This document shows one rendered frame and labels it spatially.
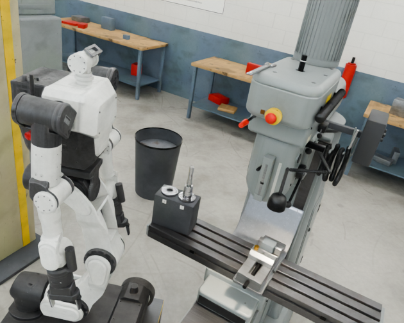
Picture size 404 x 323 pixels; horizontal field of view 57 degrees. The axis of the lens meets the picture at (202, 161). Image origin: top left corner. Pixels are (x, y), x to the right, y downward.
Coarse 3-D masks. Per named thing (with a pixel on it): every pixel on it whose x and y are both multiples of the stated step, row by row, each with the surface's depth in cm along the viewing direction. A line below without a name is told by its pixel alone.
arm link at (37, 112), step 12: (24, 96) 108; (24, 108) 107; (36, 108) 106; (48, 108) 107; (24, 120) 108; (36, 120) 107; (48, 120) 107; (36, 132) 109; (48, 132) 109; (36, 144) 111; (48, 144) 111; (60, 144) 115
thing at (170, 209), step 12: (156, 192) 194; (168, 192) 193; (180, 192) 198; (156, 204) 195; (168, 204) 192; (180, 204) 189; (192, 204) 190; (156, 216) 198; (168, 216) 195; (180, 216) 192; (192, 216) 192; (168, 228) 199; (180, 228) 196; (192, 228) 201
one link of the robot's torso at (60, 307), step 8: (48, 288) 175; (40, 304) 172; (48, 304) 170; (56, 304) 170; (64, 304) 169; (72, 304) 170; (48, 312) 172; (56, 312) 171; (64, 312) 170; (72, 312) 170; (80, 312) 170; (72, 320) 174
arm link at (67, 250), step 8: (64, 240) 136; (64, 248) 134; (72, 248) 132; (64, 256) 133; (72, 256) 132; (64, 264) 134; (72, 264) 133; (48, 272) 133; (56, 272) 133; (64, 272) 134
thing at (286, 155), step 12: (264, 144) 152; (276, 144) 149; (288, 144) 148; (252, 156) 159; (276, 156) 151; (288, 156) 150; (300, 156) 153; (252, 168) 160; (276, 168) 153; (252, 180) 161; (276, 180) 155; (288, 180) 156; (252, 192) 164
